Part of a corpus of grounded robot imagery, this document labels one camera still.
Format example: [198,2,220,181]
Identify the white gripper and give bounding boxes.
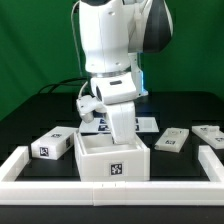
[106,101,135,144]

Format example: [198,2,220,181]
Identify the white cabinet body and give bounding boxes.
[74,131,150,182]

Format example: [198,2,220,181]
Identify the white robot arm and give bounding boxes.
[77,0,173,144]

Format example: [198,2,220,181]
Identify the white flat marker plate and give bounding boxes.
[79,117,159,133]

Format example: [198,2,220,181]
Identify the white box with marker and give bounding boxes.
[31,126,76,160]

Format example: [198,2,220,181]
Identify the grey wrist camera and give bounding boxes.
[76,95,105,123]

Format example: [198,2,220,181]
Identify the black cables at base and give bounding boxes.
[38,77,88,94]

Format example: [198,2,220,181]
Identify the white hanging cable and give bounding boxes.
[70,0,84,78]

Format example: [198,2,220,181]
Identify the white U-shaped frame fence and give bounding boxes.
[0,146,224,206]

